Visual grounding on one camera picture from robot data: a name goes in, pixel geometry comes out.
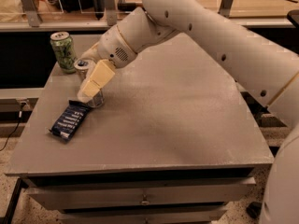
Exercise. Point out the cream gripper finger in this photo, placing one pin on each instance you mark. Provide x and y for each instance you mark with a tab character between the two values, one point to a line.
102	73
84	71

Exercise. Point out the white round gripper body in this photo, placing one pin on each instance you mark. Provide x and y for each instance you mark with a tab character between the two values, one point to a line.
114	48

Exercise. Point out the silver redbull can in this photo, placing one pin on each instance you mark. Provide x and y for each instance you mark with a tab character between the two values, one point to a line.
98	99

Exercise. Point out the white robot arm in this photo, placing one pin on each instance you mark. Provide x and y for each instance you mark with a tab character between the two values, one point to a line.
267	71

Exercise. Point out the blue rxbar blueberry bar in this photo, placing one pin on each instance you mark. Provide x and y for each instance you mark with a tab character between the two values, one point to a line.
67	124

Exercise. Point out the green soda can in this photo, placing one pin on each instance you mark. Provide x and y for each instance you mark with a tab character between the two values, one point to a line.
62	45

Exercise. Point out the metal railing with posts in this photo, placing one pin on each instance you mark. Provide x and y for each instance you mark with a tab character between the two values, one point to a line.
14	17

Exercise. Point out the grey drawer cabinet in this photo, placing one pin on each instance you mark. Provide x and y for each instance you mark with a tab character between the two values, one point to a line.
172	114

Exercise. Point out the upper drawer with knob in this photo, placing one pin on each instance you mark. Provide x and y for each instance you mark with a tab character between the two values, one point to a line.
207	190

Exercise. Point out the drawer with knob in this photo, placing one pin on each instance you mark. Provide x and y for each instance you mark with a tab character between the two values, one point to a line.
207	190
172	215

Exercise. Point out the lower drawer with knob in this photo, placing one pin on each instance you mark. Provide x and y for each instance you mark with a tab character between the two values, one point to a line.
172	215

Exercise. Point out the black office chair base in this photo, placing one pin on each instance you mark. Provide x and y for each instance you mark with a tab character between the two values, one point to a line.
254	209

